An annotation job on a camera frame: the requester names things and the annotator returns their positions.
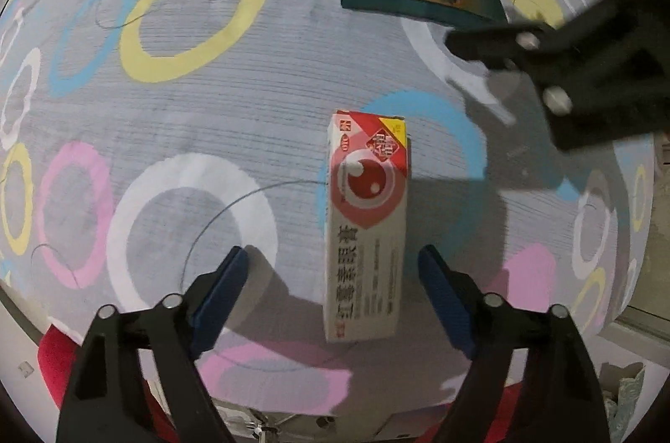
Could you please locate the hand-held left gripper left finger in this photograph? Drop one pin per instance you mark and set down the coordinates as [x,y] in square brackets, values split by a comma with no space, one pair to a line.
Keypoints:
[220,301]

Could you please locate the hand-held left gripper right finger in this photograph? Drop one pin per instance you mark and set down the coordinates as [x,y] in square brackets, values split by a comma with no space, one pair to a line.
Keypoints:
[447,301]

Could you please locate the white and red box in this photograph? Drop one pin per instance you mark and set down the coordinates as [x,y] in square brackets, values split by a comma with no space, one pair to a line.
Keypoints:
[366,223]

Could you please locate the red chair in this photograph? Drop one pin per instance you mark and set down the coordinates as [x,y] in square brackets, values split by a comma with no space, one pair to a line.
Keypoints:
[55,356]

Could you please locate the pale patterned bag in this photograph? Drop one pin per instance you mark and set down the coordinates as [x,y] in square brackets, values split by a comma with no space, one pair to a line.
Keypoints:
[625,390]

